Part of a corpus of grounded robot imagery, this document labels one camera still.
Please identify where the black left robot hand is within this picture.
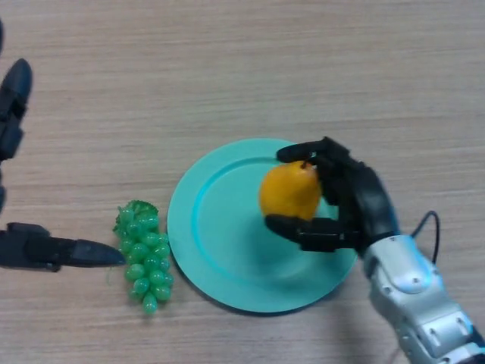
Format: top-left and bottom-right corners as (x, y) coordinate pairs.
(0, 18), (127, 273)

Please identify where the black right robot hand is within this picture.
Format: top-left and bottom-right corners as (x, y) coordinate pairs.
(264, 136), (402, 256)

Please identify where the yellow pear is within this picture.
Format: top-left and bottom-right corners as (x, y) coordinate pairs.
(258, 160), (323, 221)

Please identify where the green round plate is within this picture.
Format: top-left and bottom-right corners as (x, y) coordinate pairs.
(167, 137), (359, 314)

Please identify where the green grape bunch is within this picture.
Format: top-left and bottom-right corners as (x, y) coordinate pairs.
(112, 199), (175, 315)

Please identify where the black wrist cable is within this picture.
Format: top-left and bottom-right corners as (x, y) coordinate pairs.
(411, 210), (441, 265)

